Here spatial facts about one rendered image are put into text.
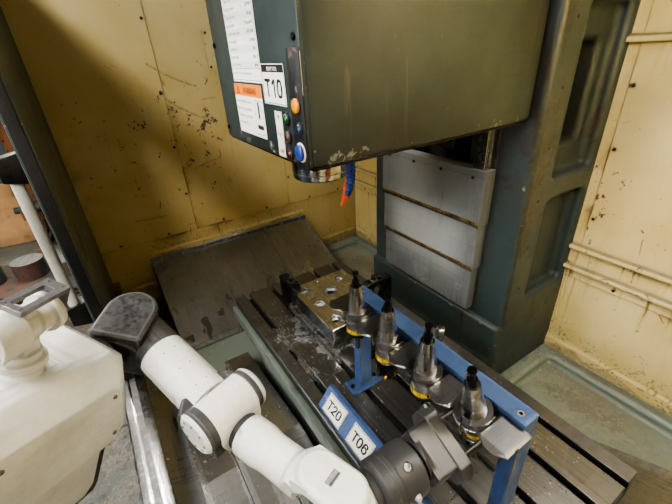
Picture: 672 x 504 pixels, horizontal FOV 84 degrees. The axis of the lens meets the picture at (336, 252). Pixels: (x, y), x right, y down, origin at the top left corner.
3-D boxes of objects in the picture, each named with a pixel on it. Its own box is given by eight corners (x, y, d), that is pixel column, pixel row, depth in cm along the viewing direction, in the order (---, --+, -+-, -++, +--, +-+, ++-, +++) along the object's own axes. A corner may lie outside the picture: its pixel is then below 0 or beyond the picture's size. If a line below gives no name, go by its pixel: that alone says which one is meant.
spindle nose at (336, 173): (359, 176, 104) (358, 131, 98) (307, 187, 97) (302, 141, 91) (332, 164, 116) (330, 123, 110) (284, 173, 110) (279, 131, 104)
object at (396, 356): (400, 373, 71) (400, 370, 71) (382, 356, 75) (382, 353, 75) (427, 357, 75) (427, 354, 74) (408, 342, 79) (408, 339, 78)
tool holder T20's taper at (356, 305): (369, 312, 85) (369, 288, 82) (351, 317, 84) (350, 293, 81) (360, 302, 89) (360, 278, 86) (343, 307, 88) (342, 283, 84)
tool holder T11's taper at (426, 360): (442, 370, 69) (445, 343, 66) (423, 380, 67) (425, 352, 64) (427, 355, 73) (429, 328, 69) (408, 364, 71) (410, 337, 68)
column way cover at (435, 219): (465, 312, 134) (485, 172, 110) (381, 260, 170) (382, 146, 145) (474, 307, 136) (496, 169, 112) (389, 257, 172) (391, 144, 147)
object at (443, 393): (444, 413, 63) (445, 410, 63) (422, 392, 67) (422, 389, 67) (472, 393, 66) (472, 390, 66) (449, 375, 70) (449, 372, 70)
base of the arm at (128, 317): (136, 396, 76) (93, 370, 78) (181, 349, 85) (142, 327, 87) (122, 354, 66) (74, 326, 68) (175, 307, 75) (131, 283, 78)
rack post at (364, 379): (355, 397, 104) (351, 312, 90) (344, 385, 108) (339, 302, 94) (382, 381, 109) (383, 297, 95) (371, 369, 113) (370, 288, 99)
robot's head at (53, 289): (-20, 343, 51) (-15, 298, 49) (33, 314, 60) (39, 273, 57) (24, 361, 52) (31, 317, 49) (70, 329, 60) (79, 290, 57)
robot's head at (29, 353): (-41, 378, 49) (-49, 320, 46) (26, 337, 59) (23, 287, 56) (8, 390, 49) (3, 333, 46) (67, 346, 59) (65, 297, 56)
